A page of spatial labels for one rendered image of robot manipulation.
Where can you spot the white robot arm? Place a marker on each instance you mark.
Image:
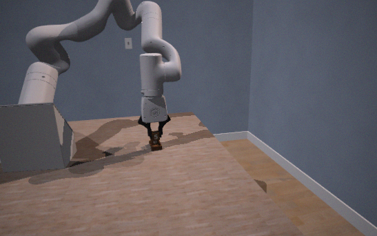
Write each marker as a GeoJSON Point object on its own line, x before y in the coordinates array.
{"type": "Point", "coordinates": [44, 41]}

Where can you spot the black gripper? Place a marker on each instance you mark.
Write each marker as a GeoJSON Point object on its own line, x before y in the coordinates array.
{"type": "Point", "coordinates": [153, 109]}

